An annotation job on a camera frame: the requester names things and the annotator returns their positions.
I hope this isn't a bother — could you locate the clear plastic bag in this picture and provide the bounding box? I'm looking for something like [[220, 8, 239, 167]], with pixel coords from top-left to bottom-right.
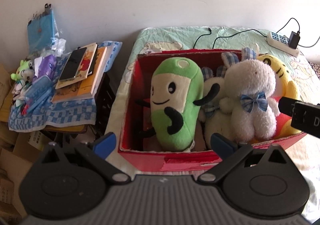
[[49, 31, 67, 58]]

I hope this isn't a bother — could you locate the purple tissue pack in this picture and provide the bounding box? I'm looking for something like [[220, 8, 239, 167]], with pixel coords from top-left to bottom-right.
[[35, 55, 59, 80]]

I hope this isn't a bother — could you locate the grey power cable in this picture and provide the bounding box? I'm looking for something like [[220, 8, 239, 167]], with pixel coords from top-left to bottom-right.
[[299, 35, 320, 47]]

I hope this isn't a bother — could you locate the yellow tiger plush toy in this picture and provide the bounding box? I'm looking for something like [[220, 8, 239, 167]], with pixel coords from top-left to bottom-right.
[[257, 54, 302, 138]]

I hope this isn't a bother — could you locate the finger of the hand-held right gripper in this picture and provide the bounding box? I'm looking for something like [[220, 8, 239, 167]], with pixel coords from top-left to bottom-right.
[[279, 96, 297, 118]]

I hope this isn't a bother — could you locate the blue checkered towel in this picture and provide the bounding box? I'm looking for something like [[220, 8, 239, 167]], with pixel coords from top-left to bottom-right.
[[9, 41, 123, 132]]

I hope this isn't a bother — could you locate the black smartphone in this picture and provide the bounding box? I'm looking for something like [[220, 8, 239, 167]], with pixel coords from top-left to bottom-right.
[[59, 47, 87, 81]]

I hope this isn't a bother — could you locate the white power strip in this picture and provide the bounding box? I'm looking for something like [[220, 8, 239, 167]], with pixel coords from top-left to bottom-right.
[[267, 31, 300, 56]]

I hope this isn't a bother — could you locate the dark wooden nightstand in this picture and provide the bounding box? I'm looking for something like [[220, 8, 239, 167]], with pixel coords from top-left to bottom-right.
[[41, 72, 118, 145]]

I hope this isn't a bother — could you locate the black power adapter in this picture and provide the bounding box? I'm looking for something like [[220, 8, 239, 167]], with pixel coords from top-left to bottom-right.
[[288, 31, 300, 49]]

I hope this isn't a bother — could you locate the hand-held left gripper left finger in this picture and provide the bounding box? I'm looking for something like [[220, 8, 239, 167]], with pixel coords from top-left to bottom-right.
[[37, 133, 132, 185]]

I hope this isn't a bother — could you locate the brown cardboard box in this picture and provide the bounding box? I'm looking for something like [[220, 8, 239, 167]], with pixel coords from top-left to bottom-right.
[[0, 147, 34, 222], [0, 63, 16, 123]]

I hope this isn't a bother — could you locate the green plush toy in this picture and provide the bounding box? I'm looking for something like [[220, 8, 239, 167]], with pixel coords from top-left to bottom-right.
[[136, 57, 220, 153]]

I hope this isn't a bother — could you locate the small green doll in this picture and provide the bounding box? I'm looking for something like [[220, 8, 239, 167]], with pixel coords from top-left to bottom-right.
[[10, 59, 35, 85]]

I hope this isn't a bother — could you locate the cartoon bear cover book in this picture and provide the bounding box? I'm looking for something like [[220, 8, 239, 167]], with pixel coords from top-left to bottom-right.
[[55, 43, 98, 89]]

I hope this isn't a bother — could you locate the stack of books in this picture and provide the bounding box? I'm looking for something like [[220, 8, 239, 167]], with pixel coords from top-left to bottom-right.
[[51, 47, 108, 103]]

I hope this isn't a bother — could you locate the black charging cable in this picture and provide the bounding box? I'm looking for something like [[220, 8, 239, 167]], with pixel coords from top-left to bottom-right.
[[192, 18, 302, 50]]

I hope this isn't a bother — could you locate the white rabbit plush toy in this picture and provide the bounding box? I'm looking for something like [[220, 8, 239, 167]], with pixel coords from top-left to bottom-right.
[[219, 48, 278, 140], [200, 66, 234, 150]]

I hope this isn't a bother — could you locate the blue document folder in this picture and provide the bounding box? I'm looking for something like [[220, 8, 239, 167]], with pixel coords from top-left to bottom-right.
[[27, 3, 56, 52]]

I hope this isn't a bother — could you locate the blue pencil case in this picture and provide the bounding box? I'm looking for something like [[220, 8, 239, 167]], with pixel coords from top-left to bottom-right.
[[21, 75, 54, 105]]

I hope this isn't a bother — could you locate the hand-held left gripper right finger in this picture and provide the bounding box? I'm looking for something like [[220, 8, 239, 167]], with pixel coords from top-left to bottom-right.
[[196, 133, 297, 182]]

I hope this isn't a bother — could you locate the red cardboard box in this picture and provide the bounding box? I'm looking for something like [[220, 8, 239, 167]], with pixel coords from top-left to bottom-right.
[[117, 49, 308, 172]]

